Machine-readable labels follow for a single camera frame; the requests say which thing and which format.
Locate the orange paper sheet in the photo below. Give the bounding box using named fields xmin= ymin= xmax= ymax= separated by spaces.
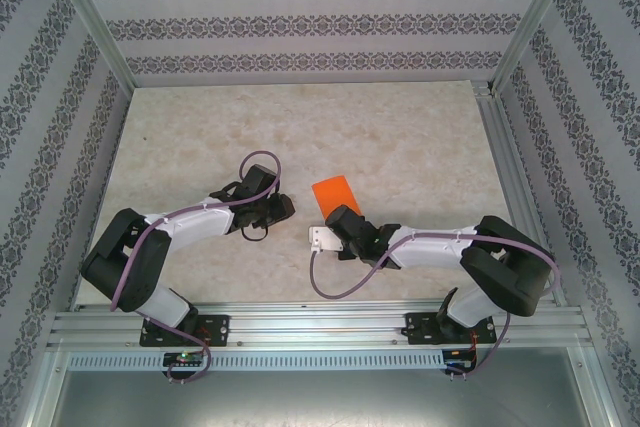
xmin=310 ymin=174 xmax=362 ymax=221

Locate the grey metal sheet panel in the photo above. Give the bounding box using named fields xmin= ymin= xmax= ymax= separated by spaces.
xmin=19 ymin=346 xmax=621 ymax=427

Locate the short black left gripper cable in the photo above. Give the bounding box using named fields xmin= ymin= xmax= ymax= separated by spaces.
xmin=239 ymin=225 xmax=272 ymax=243

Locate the long aluminium mounting rail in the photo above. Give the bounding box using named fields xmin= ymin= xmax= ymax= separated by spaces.
xmin=47 ymin=299 xmax=591 ymax=348

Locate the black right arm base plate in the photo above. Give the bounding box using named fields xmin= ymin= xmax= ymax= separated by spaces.
xmin=403 ymin=310 xmax=496 ymax=347

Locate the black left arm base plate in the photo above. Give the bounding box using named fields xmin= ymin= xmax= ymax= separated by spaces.
xmin=139 ymin=314 xmax=231 ymax=348

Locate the slotted grey cable duct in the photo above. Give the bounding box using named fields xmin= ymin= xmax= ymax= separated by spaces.
xmin=67 ymin=350 xmax=446 ymax=372

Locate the aluminium side rail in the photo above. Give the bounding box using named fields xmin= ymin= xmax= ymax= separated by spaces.
xmin=472 ymin=81 xmax=569 ymax=306

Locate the aluminium frame post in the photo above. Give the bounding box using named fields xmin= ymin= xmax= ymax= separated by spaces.
xmin=492 ymin=0 xmax=584 ymax=93
xmin=44 ymin=0 xmax=136 ymax=91

